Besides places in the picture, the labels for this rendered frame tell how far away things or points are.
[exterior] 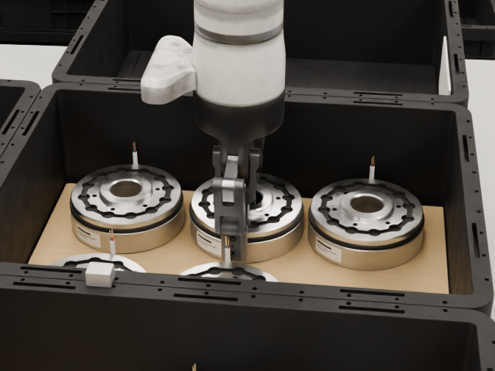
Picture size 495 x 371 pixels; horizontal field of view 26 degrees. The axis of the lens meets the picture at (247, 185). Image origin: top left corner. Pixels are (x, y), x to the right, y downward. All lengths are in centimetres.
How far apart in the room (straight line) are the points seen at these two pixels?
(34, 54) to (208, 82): 82
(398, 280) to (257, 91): 22
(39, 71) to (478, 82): 63
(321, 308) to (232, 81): 20
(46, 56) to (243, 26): 84
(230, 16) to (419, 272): 29
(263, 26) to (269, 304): 22
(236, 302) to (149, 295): 6
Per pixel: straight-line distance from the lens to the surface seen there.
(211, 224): 94
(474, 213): 85
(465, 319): 75
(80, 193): 99
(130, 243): 96
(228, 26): 82
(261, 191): 98
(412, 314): 74
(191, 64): 86
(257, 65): 83
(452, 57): 109
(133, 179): 100
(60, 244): 98
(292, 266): 94
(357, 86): 124
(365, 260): 94
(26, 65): 161
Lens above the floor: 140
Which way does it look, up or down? 33 degrees down
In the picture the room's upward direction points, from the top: straight up
